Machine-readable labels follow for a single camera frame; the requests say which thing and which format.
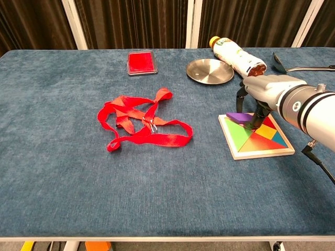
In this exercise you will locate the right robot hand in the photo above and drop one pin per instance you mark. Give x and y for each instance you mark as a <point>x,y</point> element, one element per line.
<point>264,89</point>

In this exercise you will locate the purple parallelogram puzzle piece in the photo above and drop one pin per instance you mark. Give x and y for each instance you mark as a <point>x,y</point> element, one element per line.
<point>239,117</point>

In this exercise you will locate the red triangle tangram piece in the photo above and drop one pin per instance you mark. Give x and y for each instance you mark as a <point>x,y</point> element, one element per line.
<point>270,123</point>

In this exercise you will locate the yellow square tangram piece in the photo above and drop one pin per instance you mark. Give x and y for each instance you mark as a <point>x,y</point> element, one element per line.
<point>266,132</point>

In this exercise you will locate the cyan triangle tangram piece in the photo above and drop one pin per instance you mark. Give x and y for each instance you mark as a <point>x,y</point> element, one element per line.
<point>278,139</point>

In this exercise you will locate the green triangle tangram piece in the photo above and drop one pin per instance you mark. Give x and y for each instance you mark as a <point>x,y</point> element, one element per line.
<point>238,134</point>

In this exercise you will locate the red wooden tangram triangle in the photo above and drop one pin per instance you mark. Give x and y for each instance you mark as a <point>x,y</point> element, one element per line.
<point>257,145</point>

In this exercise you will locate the white wooden tangram tray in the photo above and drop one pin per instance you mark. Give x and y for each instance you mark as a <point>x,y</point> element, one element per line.
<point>261,156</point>

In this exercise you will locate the metal ladle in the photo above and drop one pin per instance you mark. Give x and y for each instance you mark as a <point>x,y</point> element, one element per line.
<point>278,64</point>

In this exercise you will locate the white labelled drink bottle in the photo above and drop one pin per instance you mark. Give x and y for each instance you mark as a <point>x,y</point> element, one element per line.
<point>236,57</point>

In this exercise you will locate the round steel plate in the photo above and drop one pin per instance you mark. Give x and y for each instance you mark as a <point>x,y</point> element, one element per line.
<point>209,71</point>

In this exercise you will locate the dark brown curtain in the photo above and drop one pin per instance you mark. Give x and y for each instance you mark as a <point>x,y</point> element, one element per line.
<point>133,23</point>
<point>251,21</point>
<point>31,23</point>
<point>325,28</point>

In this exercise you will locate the red ink pad box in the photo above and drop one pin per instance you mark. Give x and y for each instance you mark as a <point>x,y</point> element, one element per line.
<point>141,62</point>

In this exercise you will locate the blue table cloth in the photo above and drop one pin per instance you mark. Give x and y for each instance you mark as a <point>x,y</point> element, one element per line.
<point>167,188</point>

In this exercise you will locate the black caster wheel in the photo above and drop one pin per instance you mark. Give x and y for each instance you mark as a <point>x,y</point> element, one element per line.
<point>278,246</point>

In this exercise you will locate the orange object under table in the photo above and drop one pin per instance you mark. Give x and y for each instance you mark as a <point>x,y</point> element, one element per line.
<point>98,246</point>

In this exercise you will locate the white table leg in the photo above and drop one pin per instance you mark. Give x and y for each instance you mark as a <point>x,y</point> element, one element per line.
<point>70,246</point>

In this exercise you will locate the yellow object under table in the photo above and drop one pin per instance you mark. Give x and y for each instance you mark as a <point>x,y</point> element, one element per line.
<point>27,246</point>

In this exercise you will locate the white partition post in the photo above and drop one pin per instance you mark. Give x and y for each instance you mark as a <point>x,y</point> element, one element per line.
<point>193,23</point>
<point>74,23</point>
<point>307,23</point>

